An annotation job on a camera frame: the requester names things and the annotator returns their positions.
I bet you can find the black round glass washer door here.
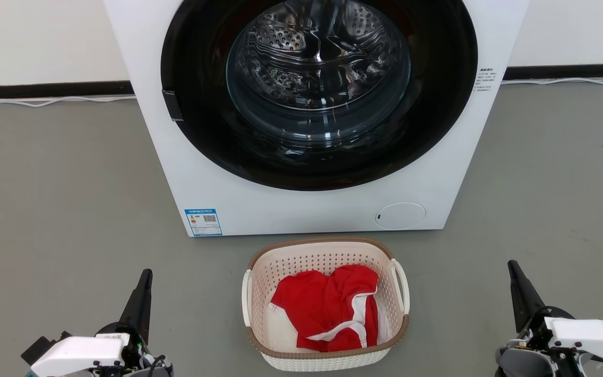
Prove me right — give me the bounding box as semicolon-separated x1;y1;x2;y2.
160;0;478;191

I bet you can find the white front-load washing machine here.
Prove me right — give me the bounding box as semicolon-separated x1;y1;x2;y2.
104;0;531;237

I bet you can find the small printed text label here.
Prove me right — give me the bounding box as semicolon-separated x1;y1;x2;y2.
473;67;500;93

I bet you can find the red garment with white trim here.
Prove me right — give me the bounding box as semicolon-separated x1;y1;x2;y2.
270;264;392;353

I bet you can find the steel perforated washer drum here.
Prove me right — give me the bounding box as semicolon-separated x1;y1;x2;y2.
227;0;411;147

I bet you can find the cream perforated laundry basket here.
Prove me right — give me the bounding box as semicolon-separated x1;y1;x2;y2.
241;237;410;372

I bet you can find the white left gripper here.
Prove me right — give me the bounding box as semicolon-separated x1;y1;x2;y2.
30;269;174;377

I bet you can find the white floor cable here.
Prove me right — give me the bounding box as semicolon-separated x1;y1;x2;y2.
500;76;603;86
0;95;137;108

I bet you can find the round white filter cover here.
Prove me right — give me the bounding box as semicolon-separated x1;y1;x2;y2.
375;202;427;230

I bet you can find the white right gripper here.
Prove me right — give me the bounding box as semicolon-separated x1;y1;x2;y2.
495;260;603;377

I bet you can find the blue energy label sticker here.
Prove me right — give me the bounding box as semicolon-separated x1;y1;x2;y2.
184;208;223;237

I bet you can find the black door latch handle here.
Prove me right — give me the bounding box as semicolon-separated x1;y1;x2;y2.
162;90;184;122

